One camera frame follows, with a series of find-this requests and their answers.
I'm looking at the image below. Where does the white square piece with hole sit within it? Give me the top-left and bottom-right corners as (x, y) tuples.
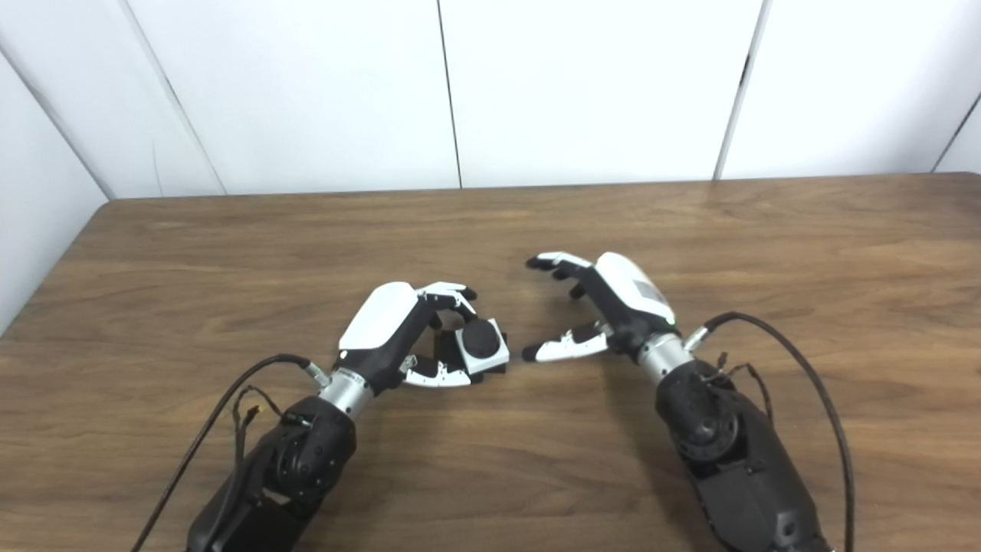
(454, 318), (510, 375)

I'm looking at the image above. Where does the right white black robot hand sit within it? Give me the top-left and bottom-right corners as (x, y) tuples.
(523, 251), (679, 363)

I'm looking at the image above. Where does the thin brown right wrist wire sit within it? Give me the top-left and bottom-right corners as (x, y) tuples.
(709, 353), (773, 419)

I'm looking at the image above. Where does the thin brown left wrist wire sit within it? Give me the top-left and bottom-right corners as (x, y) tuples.
(232, 385), (311, 470)

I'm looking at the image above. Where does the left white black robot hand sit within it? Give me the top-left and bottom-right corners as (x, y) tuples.
(335, 281), (477, 392)

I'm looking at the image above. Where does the thick black left wrist cable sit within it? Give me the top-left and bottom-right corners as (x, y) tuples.
(130, 353), (332, 552)

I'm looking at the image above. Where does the thin brown wrist wire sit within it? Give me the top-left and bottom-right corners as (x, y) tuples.
(232, 385), (311, 470)
(709, 353), (773, 419)

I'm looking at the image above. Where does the black peg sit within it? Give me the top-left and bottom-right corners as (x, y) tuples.
(429, 310), (510, 382)

